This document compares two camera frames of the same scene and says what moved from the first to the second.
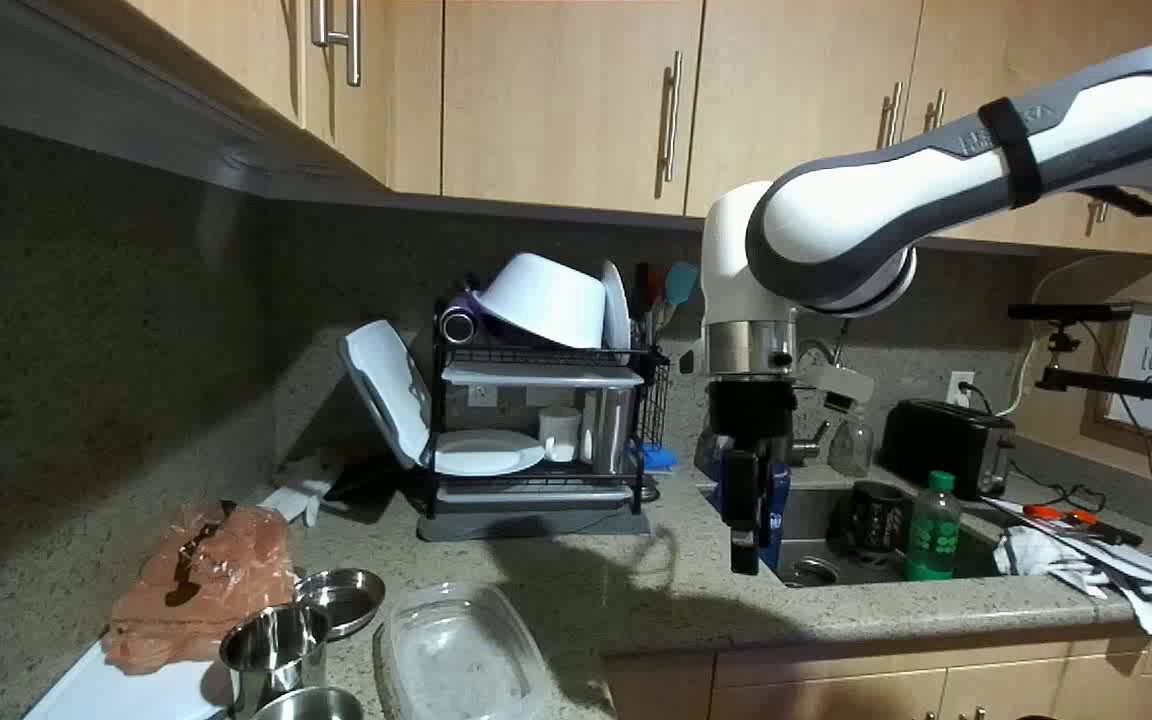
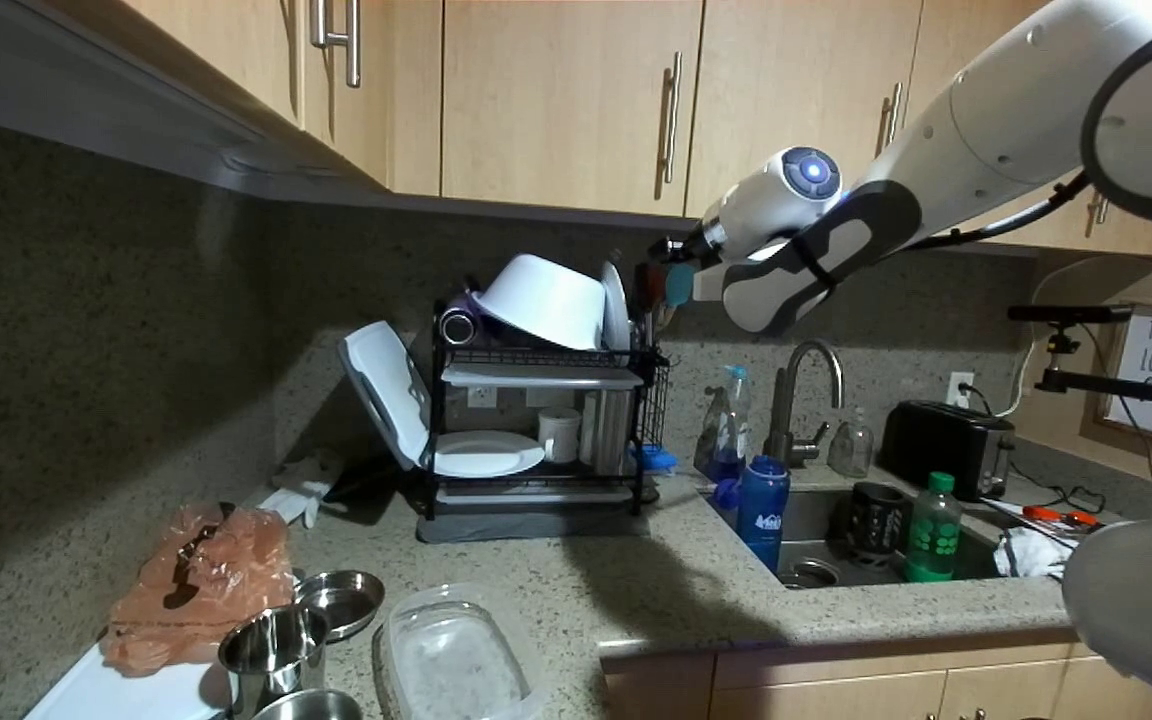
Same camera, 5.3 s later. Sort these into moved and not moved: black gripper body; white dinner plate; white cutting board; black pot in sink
Moved: black gripper body
Not moved: white cutting board; white dinner plate; black pot in sink
